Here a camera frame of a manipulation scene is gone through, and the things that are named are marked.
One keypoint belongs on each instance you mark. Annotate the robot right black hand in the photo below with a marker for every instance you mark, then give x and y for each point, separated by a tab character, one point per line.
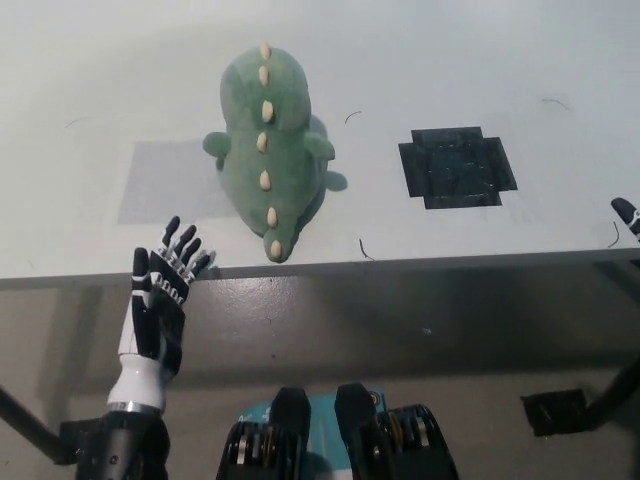
629	215

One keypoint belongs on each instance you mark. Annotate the robot left white black hand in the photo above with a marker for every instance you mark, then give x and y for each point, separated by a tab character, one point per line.
155	320

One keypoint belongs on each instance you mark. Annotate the green plush dinosaur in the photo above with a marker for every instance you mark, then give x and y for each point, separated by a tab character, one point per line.
285	165

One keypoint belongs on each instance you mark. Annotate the grey tape square patch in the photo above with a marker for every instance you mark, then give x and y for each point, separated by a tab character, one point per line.
170	185

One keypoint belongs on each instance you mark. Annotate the black table leg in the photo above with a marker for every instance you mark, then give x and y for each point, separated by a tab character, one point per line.
620	385
25	420

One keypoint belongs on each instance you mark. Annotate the black tape cross patch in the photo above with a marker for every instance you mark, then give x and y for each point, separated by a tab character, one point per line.
455	170

